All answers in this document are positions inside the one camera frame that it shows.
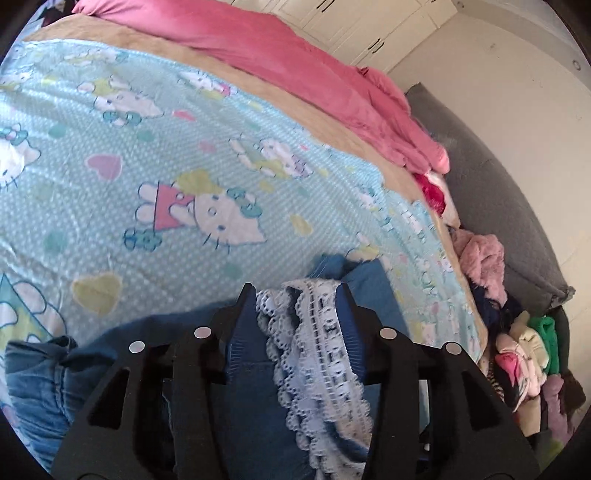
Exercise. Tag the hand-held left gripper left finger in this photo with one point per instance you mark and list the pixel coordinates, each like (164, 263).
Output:
(247, 332)

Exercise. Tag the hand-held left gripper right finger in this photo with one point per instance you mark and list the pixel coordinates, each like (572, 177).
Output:
(353, 332)

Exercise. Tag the blue denim pants lace trim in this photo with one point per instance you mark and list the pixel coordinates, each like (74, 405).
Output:
(318, 360)

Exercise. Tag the red cloth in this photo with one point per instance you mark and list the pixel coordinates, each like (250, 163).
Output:
(429, 191)

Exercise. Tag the pile of colourful clothes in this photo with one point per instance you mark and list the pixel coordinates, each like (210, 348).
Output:
(531, 360)

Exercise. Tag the grey padded headboard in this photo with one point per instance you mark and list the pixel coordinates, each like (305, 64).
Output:
(498, 194)

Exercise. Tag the light blue cartoon printed blanket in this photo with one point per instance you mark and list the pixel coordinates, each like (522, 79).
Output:
(138, 138)

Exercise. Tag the pink quilt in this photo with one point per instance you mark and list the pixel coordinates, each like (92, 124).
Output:
(277, 55)

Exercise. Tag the white wardrobe doors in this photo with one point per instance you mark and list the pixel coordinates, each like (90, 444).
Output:
(369, 27)

